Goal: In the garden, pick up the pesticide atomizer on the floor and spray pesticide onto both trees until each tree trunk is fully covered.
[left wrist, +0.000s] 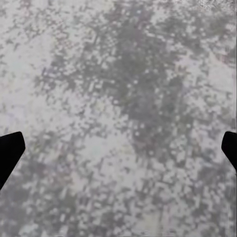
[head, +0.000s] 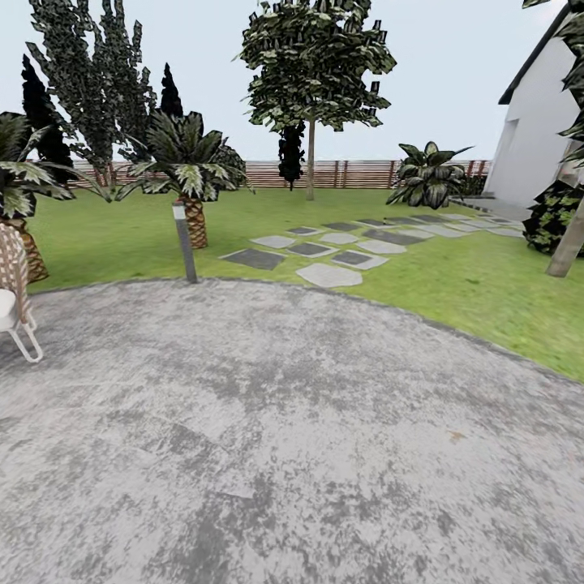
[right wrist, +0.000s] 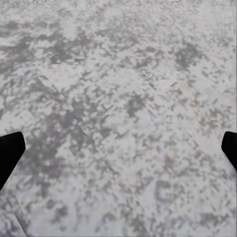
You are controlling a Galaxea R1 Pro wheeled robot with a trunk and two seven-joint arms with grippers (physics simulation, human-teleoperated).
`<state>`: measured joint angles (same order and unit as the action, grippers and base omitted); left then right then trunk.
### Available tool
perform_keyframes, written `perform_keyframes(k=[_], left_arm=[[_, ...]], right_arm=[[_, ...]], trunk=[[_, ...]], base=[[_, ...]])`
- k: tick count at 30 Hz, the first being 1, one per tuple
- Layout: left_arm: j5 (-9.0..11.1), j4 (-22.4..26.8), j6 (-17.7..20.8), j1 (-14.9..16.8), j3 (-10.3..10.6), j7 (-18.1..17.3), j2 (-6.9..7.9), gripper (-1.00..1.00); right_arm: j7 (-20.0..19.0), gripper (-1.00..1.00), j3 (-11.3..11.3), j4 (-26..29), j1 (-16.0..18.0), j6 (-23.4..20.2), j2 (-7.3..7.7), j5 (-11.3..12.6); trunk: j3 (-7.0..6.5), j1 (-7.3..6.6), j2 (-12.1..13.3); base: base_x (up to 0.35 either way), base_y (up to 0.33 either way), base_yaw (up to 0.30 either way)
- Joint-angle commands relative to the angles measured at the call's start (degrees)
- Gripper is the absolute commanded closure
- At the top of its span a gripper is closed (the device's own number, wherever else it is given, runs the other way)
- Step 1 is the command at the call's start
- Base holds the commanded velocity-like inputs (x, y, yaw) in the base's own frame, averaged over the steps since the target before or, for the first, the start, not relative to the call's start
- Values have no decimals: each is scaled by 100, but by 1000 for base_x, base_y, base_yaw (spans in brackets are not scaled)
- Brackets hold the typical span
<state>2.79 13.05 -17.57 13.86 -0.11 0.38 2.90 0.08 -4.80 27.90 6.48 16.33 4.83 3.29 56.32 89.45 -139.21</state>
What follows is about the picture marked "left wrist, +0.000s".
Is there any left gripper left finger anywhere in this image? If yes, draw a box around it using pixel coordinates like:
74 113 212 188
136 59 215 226
0 131 25 190

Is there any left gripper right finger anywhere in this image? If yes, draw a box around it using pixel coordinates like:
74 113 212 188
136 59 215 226
221 131 237 171

